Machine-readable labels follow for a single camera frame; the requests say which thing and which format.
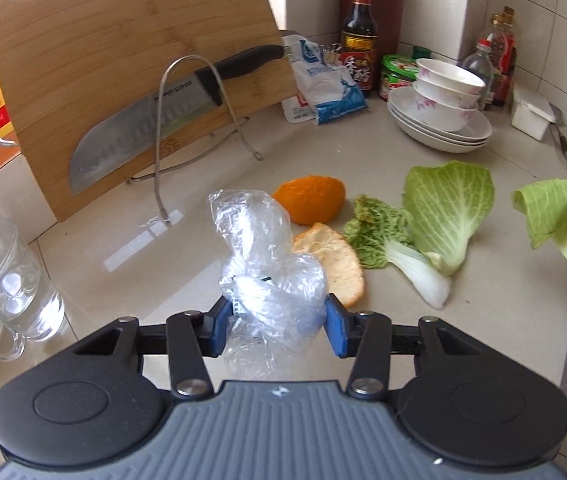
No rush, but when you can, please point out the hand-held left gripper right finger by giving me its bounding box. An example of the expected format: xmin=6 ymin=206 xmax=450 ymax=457
xmin=324 ymin=294 xmax=484 ymax=398

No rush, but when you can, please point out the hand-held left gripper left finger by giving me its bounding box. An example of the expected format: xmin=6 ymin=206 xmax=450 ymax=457
xmin=76 ymin=295 xmax=234 ymax=398

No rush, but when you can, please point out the small cabbage leaf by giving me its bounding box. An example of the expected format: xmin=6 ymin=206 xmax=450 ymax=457
xmin=513 ymin=178 xmax=567 ymax=269

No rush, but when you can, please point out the clear plastic bag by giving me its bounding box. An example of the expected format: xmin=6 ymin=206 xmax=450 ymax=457
xmin=207 ymin=189 xmax=329 ymax=380

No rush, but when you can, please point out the bok choy leaf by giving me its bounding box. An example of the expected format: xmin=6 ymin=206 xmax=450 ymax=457
xmin=343 ymin=195 xmax=451 ymax=310

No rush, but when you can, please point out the domed orange peel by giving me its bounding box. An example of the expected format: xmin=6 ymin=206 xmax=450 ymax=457
xmin=272 ymin=175 xmax=345 ymax=226

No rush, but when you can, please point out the large cabbage leaf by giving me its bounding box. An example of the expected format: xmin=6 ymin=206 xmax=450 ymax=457
xmin=402 ymin=161 xmax=495 ymax=277

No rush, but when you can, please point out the metal spatula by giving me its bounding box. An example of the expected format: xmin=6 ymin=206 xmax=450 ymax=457
xmin=548 ymin=105 xmax=567 ymax=165

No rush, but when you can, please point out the white plastic lidded box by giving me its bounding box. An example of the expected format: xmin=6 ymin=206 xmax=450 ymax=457
xmin=511 ymin=91 xmax=557 ymax=141

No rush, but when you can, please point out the red-label sauce bottle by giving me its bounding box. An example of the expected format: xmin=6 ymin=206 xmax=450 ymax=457
xmin=488 ymin=14 xmax=514 ymax=107

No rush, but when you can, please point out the orange-label bottle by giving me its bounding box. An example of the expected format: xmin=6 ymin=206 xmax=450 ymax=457
xmin=501 ymin=6 xmax=518 ymax=76

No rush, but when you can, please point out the white plate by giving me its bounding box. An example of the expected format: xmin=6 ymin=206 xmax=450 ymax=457
xmin=387 ymin=87 xmax=493 ymax=142
xmin=393 ymin=125 xmax=493 ymax=149
xmin=403 ymin=135 xmax=489 ymax=154

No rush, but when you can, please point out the red-capped glass bottle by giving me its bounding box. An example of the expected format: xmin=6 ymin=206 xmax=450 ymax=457
xmin=462 ymin=39 xmax=494 ymax=106

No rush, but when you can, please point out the white floral bowl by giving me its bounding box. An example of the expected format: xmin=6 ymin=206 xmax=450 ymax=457
xmin=416 ymin=58 xmax=485 ymax=95
xmin=416 ymin=100 xmax=478 ymax=132
xmin=412 ymin=81 xmax=481 ymax=110

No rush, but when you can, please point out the green-lidded jar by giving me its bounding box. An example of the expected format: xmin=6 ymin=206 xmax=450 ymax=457
xmin=379 ymin=54 xmax=418 ymax=102

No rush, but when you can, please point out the white and blue seasoning bag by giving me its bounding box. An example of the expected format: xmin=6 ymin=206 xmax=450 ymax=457
xmin=282 ymin=35 xmax=369 ymax=126

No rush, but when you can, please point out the dark red knife block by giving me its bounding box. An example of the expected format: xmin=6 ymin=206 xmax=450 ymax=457
xmin=341 ymin=0 xmax=407 ymax=68

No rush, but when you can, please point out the dark soy sauce bottle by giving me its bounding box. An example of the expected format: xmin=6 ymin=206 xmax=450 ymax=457
xmin=339 ymin=0 xmax=380 ymax=92

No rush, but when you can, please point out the wooden cutting board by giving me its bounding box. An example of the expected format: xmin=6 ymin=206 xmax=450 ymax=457
xmin=0 ymin=0 xmax=299 ymax=223

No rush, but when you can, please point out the metal wire rack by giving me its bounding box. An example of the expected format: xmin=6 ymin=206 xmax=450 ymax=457
xmin=128 ymin=55 xmax=264 ymax=223

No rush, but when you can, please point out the black-handled kitchen knife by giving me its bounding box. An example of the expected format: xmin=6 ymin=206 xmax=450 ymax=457
xmin=69 ymin=44 xmax=285 ymax=196

